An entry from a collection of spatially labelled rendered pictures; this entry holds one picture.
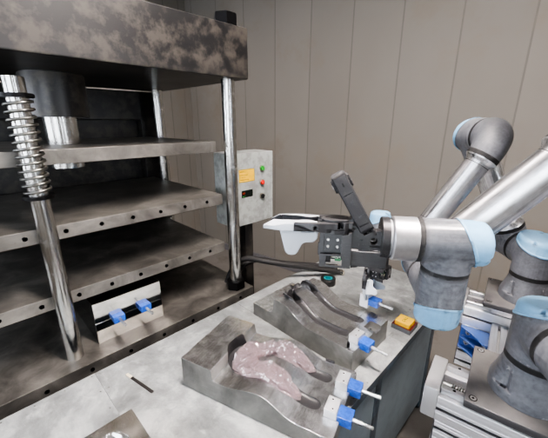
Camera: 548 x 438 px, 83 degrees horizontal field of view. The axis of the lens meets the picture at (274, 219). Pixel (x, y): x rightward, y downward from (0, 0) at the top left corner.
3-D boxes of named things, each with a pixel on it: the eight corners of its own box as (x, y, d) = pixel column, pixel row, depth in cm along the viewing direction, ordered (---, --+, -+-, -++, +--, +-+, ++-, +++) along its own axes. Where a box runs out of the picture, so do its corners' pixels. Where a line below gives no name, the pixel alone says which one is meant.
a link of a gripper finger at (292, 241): (263, 256, 52) (318, 256, 53) (263, 222, 51) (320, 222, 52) (263, 252, 55) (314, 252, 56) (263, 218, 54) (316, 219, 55)
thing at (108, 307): (163, 315, 142) (159, 281, 137) (99, 343, 124) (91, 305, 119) (121, 278, 176) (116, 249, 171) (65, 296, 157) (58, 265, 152)
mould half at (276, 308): (385, 338, 125) (389, 308, 121) (350, 374, 107) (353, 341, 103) (291, 292, 158) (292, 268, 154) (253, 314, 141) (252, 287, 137)
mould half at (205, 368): (355, 385, 103) (357, 357, 99) (330, 457, 81) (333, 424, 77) (230, 338, 125) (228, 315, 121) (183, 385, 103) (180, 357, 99)
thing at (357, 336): (390, 358, 106) (391, 344, 104) (383, 366, 102) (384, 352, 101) (355, 340, 114) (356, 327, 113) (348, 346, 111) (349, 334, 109)
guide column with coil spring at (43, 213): (100, 423, 127) (25, 76, 89) (85, 433, 124) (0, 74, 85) (96, 415, 131) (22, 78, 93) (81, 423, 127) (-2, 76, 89)
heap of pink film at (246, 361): (318, 365, 103) (319, 345, 101) (297, 407, 88) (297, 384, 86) (251, 341, 115) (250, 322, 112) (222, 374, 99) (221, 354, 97)
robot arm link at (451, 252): (491, 280, 49) (504, 228, 46) (417, 274, 51) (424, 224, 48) (471, 259, 56) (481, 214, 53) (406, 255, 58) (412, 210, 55)
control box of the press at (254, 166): (276, 362, 221) (276, 150, 177) (243, 387, 200) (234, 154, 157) (255, 348, 235) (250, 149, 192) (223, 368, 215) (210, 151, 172)
